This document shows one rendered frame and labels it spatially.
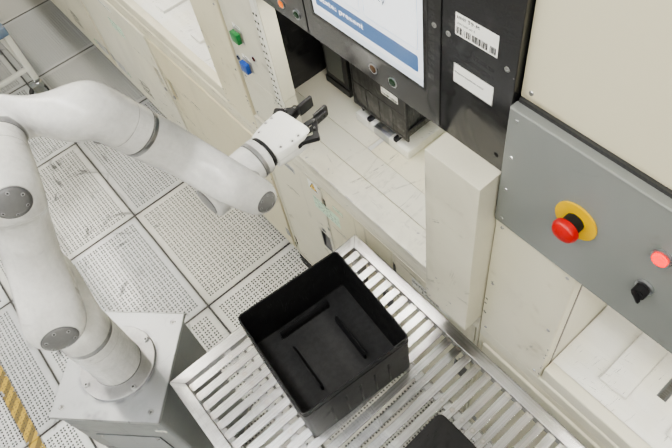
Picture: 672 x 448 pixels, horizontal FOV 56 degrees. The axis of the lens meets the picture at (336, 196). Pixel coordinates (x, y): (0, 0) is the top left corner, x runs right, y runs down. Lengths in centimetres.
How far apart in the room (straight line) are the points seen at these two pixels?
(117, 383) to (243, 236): 119
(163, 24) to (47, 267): 127
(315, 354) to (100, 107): 80
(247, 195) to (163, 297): 150
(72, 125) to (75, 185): 212
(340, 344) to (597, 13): 105
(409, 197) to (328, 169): 24
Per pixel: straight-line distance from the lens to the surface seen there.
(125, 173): 312
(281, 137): 135
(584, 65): 81
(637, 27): 74
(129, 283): 277
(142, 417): 165
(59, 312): 133
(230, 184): 120
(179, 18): 235
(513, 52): 85
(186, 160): 119
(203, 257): 271
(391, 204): 163
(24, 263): 126
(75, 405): 173
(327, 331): 159
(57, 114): 107
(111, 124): 109
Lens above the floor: 221
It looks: 54 degrees down
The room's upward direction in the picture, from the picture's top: 12 degrees counter-clockwise
